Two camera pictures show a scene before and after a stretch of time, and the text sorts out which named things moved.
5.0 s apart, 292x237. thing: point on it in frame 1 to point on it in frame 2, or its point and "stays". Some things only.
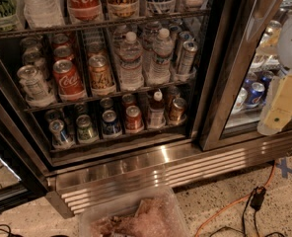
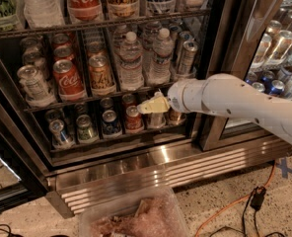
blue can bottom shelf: (110, 128) stays
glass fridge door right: (242, 61) stays
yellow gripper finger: (284, 98) to (158, 104)
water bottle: (159, 68) stays
